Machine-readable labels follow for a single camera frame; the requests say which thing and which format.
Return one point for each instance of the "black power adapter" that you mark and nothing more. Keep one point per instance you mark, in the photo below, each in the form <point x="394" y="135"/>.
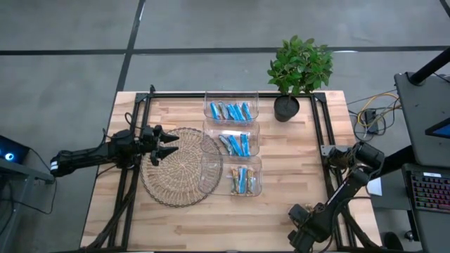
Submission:
<point x="371" y="117"/>

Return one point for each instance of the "grey green granola bar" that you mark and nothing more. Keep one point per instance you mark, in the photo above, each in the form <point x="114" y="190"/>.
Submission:
<point x="226" y="144"/>

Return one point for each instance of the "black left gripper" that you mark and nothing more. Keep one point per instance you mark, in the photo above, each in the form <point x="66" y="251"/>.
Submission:
<point x="146" y="144"/>

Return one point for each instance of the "black caster wheel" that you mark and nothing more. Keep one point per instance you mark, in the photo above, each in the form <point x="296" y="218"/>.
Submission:
<point x="409" y="235"/>

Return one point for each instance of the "black stand beam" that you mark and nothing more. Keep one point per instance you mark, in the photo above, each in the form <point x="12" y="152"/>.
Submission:
<point x="397" y="158"/>

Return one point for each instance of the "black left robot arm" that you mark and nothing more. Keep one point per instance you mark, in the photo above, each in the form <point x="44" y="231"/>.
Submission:
<point x="88" y="154"/>

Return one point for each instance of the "green plant in black pot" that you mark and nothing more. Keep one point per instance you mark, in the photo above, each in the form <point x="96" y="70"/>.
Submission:
<point x="299" y="66"/>

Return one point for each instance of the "black round foot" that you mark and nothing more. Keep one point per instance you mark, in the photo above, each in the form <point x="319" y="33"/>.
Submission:
<point x="392" y="244"/>

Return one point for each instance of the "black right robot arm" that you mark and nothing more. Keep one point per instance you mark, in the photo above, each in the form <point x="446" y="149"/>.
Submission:
<point x="348" y="189"/>

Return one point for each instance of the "grey desk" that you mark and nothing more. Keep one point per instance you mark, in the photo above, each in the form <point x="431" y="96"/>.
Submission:
<point x="432" y="232"/>

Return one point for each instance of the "white paper sheet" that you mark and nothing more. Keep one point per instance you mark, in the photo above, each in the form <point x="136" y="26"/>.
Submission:
<point x="375" y="188"/>

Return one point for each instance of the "black computer with blue light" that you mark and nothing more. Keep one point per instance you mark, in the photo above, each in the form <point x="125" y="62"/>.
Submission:
<point x="17" y="149"/>

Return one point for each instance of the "grey metal stand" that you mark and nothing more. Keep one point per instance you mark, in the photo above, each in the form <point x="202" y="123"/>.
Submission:
<point x="21" y="172"/>

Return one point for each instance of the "black tablet screen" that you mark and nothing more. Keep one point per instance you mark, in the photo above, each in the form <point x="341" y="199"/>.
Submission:
<point x="441" y="130"/>

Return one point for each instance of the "round woven wicker basket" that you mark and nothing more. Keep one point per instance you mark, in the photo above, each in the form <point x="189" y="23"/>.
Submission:
<point x="175" y="175"/>

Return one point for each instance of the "silver blue granola bar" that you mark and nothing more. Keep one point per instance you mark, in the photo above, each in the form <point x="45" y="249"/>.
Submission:
<point x="223" y="110"/>

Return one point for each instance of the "grey cart top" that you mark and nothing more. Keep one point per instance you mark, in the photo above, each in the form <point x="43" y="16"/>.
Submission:
<point x="422" y="116"/>

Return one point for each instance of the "black diagonal pole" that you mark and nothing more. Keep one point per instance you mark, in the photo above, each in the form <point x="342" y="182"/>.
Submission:
<point x="432" y="65"/>

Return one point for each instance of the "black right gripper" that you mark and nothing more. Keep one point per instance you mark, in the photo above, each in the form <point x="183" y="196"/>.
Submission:
<point x="318" y="225"/>

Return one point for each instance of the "backlit black keyboard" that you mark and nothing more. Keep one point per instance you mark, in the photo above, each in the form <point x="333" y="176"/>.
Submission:
<point x="430" y="193"/>

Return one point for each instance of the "brown granola bar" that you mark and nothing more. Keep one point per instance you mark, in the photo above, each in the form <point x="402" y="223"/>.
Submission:
<point x="234" y="181"/>
<point x="250" y="181"/>

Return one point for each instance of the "clear plastic bin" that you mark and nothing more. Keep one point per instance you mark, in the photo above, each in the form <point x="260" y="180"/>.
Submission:
<point x="211" y="130"/>
<point x="214" y="175"/>
<point x="211" y="96"/>

